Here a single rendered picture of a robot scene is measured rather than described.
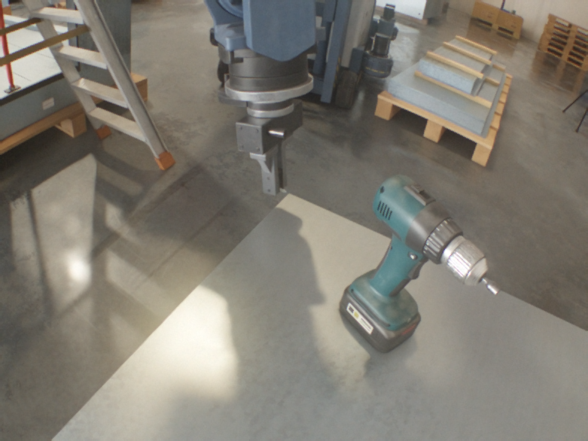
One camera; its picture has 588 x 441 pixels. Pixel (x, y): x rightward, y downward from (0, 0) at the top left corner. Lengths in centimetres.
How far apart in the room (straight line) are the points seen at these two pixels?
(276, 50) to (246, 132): 15
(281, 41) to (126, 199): 141
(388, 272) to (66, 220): 152
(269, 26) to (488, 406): 62
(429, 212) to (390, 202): 5
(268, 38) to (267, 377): 45
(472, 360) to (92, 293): 125
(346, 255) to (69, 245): 125
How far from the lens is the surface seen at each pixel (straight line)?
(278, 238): 73
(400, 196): 49
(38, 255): 175
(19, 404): 139
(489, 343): 71
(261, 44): 57
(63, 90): 245
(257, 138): 65
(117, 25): 256
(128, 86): 173
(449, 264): 47
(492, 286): 47
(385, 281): 57
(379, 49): 282
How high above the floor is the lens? 115
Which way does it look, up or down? 40 degrees down
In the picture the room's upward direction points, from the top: 10 degrees clockwise
